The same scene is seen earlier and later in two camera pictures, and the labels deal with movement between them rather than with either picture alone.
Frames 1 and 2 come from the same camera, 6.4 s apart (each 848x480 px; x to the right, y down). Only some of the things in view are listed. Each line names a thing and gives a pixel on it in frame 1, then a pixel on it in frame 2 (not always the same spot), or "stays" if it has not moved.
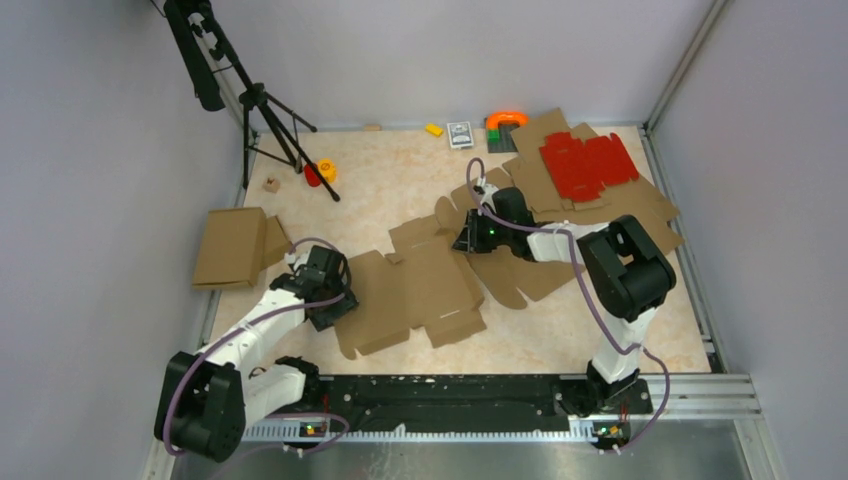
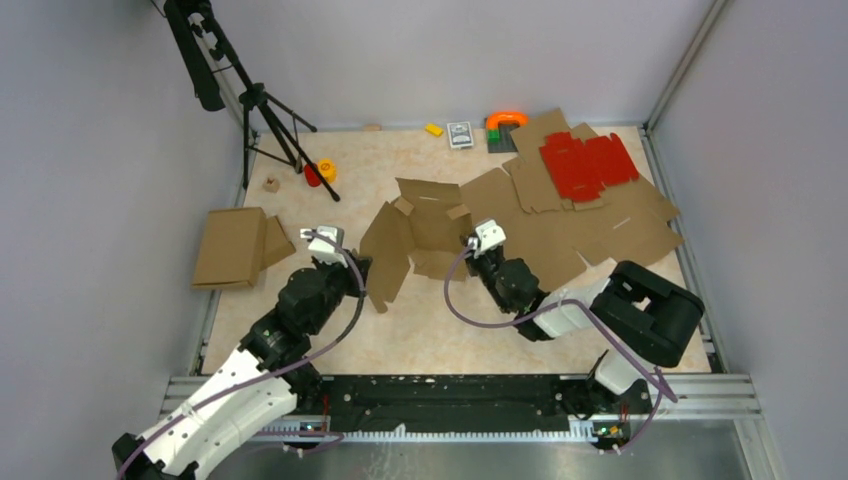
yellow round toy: [328, 170] stays
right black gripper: [469, 239] → [472, 261]
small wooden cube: [271, 185] stays
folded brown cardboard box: [236, 245] stays
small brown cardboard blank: [530, 176] stays
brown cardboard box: [430, 287] → [428, 223]
